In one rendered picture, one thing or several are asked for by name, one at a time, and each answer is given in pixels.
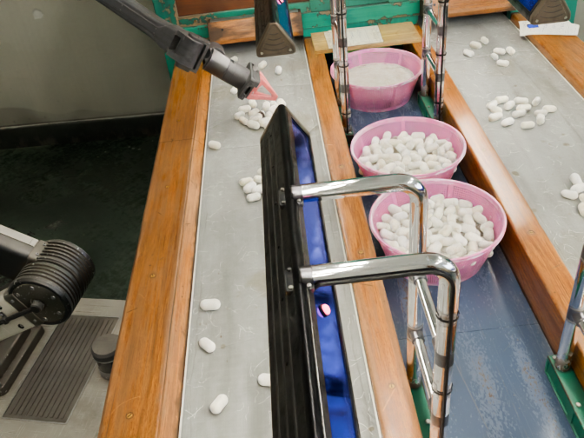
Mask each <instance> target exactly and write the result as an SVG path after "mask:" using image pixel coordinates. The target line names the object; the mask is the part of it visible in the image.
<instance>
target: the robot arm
mask: <svg viewBox="0 0 584 438"><path fill-rule="evenodd" d="M96 1H98V2H99V3H100V4H102V5H103V6H105V7H106V8H108V9H109V10H111V11H112V12H114V13H115V14H117V15H118V16H119V17H121V18H122V19H124V20H125V21H127V22H128V23H130V24H132V25H133V26H135V27H136V28H138V29H139V30H140V31H142V32H143V33H144V34H146V35H147V36H149V37H150V38H151V39H152V40H153V41H155V42H156V44H157V45H158V46H159V48H161V49H162V50H164V51H166V52H167V53H166V55H167V56H169V57H171V58H172V59H174V60H175V66H176V67H178V68H180V69H182V70H185V71H187V72H189V71H192V72H194V73H196V72H197V71H198V69H199V67H200V65H201V63H202V69H203V70H205V71H207V72H208V73H210V74H211V75H213V76H216V77H217V78H219V79H221V80H223V81H224V82H225V83H228V84H230V85H231V86H233V87H235V88H237V97H238V98H239V99H241V100H243V99H244V97H245V98H247V99H249V100H270V101H275V100H276V99H277V97H278V95H277V94H276V93H275V91H274V90H273V88H272V87H271V86H270V84H269V82H268V81H267V79H266V78H265V76H264V75H263V73H262V72H261V71H260V70H257V71H254V70H253V66H254V64H253V63H252V62H249V63H248V65H247V67H244V66H242V65H241V64H239V63H238V62H236V61H234V60H232V59H230V58H229V57H227V56H225V52H224V49H223V47H222V46H221V44H219V43H216V42H211V43H210V42H209V40H207V39H205V38H203V37H201V36H198V35H197V34H195V33H193V32H189V31H186V30H185V29H183V28H182V27H180V26H179V25H175V24H173V23H169V22H167V21H165V20H164V19H162V18H160V17H159V16H158V15H156V14H155V13H153V12H152V11H150V10H148V9H147V8H145V7H144V6H142V5H141V4H140V3H138V2H137V1H135V0H96ZM262 85H263V86H264V87H265V88H266V89H267V90H268V92H269V93H270V94H271V95H267V94H264V93H262V92H259V91H257V90H258V89H259V87H261V86H262Z"/></svg>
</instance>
